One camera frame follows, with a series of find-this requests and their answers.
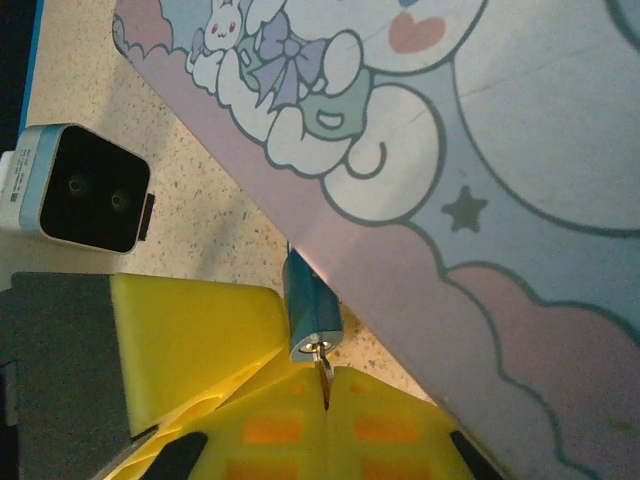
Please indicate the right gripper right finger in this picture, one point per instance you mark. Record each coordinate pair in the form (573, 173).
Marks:
(395, 435)

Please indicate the small blue padlock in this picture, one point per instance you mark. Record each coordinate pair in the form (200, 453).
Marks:
(310, 310)

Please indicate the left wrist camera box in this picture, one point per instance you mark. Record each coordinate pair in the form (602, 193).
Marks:
(85, 190)

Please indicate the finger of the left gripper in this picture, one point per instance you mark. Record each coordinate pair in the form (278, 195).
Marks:
(190, 335)

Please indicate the pastel cartoon tin box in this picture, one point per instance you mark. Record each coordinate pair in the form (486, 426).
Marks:
(500, 150)

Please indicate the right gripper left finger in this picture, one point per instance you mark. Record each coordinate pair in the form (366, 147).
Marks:
(270, 430)

